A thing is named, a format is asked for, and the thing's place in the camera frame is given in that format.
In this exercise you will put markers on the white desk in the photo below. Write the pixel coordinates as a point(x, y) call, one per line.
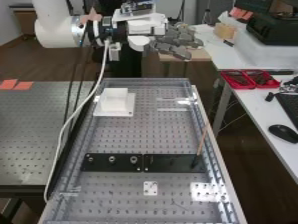
point(261, 113)

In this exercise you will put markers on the small square metal plate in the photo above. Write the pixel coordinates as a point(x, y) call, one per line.
point(151, 188)

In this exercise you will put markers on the red tray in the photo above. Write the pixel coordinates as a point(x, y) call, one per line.
point(266, 78)
point(237, 80)

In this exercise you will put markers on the black computer mouse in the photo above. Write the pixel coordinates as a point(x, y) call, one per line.
point(284, 133)

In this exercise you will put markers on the black keyboard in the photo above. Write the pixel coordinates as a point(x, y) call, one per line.
point(290, 106)

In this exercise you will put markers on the black case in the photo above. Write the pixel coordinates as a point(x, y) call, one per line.
point(274, 23)

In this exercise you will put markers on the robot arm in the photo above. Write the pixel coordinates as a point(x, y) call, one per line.
point(54, 30)

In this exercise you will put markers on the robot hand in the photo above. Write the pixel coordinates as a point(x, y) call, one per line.
point(141, 25)

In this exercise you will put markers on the clear box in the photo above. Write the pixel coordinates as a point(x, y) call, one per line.
point(208, 133)

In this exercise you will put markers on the small white box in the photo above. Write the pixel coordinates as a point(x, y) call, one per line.
point(115, 100)

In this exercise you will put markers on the thin stick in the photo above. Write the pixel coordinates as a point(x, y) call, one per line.
point(201, 141)

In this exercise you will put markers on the black plate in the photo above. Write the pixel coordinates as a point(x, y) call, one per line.
point(173, 163)

